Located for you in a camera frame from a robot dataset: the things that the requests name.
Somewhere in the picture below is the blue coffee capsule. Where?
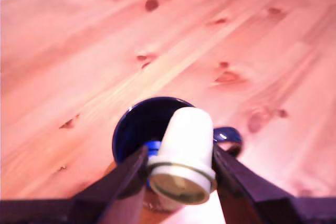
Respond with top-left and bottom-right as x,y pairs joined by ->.
143,141 -> 163,157

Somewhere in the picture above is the dark blue printed mug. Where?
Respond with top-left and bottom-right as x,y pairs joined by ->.
112,96 -> 244,213

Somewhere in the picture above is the white coffee capsule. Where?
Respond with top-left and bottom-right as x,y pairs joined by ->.
146,106 -> 218,206

